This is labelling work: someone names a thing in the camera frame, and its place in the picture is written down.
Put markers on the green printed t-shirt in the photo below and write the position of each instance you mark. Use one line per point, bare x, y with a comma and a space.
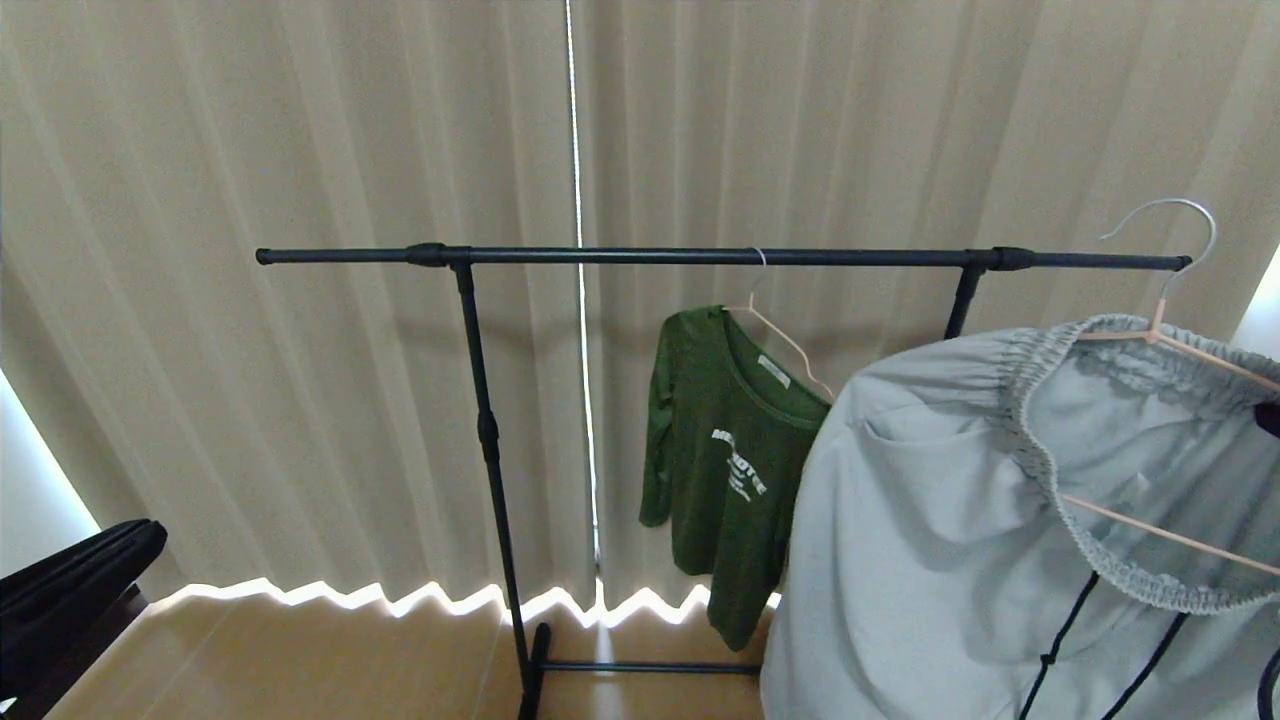
720, 480

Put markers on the pink clothes hanger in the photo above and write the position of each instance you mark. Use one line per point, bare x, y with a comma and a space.
785, 340
1170, 342

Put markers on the pale grey shorts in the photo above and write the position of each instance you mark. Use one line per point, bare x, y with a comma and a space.
920, 520

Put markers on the black clothes rack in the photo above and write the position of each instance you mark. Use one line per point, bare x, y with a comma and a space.
650, 256

